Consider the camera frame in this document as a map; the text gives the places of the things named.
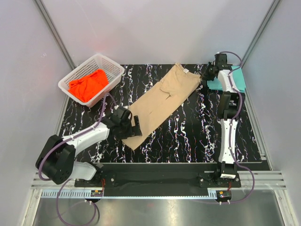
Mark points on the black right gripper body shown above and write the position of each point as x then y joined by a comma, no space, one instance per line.
207,74

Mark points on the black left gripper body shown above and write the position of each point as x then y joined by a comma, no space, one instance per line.
126,131

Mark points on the beige t shirt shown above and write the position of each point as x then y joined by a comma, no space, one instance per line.
158,103

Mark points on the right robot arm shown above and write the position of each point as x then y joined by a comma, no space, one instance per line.
228,111

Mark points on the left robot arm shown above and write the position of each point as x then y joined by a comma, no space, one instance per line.
56,161

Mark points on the folded teal t shirt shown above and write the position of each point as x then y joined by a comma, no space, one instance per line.
237,80

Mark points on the orange t shirt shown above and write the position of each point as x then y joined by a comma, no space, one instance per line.
89,86

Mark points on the white plastic laundry basket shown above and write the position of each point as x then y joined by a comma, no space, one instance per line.
113,71

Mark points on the white slotted cable duct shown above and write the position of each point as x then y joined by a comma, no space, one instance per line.
129,194

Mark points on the aluminium frame rail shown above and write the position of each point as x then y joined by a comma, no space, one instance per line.
264,180

